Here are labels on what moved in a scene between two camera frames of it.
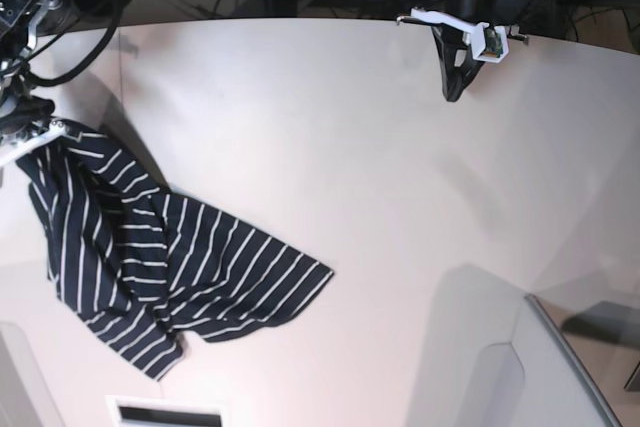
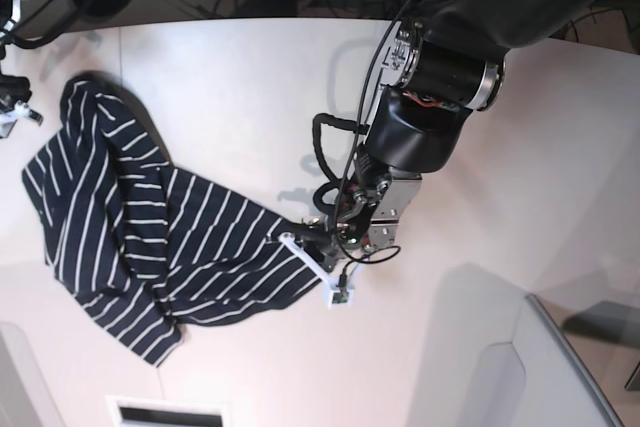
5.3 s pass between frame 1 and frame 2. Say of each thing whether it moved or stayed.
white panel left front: stayed
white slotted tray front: stayed
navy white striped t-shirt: moved
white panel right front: stayed
